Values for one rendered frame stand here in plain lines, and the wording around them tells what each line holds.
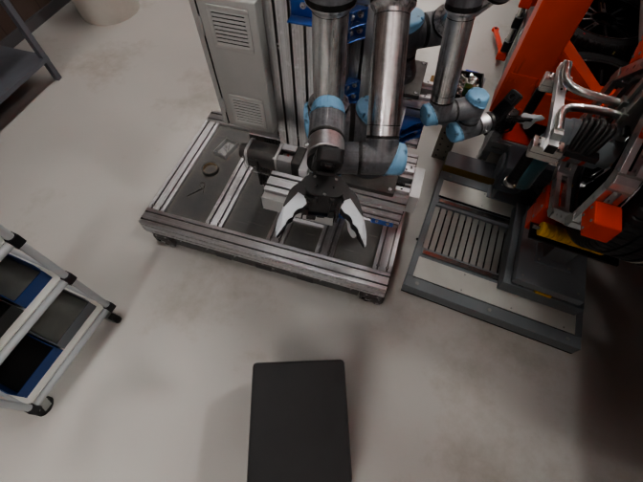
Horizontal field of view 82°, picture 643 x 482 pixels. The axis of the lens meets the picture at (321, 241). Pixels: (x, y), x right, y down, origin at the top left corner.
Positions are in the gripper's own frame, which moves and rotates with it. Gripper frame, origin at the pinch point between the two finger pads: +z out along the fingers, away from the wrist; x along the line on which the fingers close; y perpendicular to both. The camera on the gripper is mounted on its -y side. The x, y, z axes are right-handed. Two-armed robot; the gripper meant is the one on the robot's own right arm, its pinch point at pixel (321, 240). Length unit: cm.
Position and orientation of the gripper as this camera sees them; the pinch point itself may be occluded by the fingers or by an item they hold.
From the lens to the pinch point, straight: 61.1
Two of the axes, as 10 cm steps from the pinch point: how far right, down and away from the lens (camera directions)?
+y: -1.4, 4.9, 8.6
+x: -9.9, -1.1, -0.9
